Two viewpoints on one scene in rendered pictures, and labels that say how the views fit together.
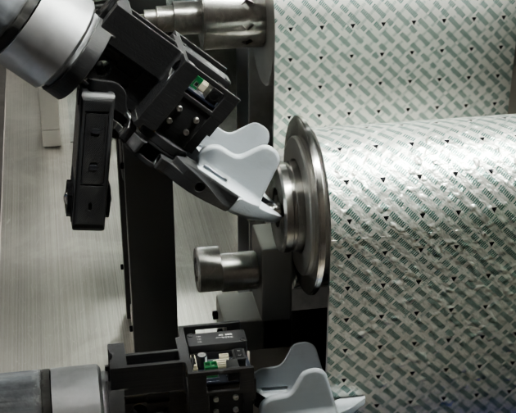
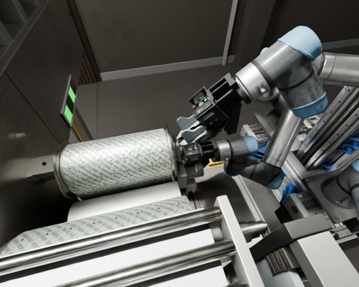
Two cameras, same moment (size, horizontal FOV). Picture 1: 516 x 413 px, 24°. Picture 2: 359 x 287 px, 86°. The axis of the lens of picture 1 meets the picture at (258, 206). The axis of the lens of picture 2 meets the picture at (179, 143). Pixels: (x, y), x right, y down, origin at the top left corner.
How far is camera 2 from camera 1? 1.19 m
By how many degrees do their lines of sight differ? 102
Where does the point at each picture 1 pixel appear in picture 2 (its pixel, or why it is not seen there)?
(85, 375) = (220, 143)
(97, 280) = not seen: outside the picture
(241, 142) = (189, 132)
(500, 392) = not seen: hidden behind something
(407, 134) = (135, 138)
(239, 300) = (189, 181)
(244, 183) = (186, 124)
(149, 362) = (207, 146)
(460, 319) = not seen: hidden behind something
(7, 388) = (236, 139)
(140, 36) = (220, 82)
